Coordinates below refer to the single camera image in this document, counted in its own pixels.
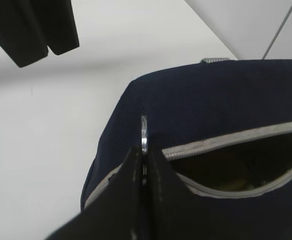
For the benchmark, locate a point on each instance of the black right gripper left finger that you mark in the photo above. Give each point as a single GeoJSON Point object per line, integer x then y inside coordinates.
{"type": "Point", "coordinates": [115, 213]}

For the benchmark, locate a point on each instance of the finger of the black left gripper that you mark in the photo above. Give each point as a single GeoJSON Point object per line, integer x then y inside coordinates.
{"type": "Point", "coordinates": [20, 34]}
{"type": "Point", "coordinates": [62, 34]}

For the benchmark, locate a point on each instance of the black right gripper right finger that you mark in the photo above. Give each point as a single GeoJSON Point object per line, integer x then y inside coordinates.
{"type": "Point", "coordinates": [176, 213]}

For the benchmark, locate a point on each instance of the navy blue lunch bag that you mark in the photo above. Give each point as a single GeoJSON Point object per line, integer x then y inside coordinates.
{"type": "Point", "coordinates": [226, 130]}

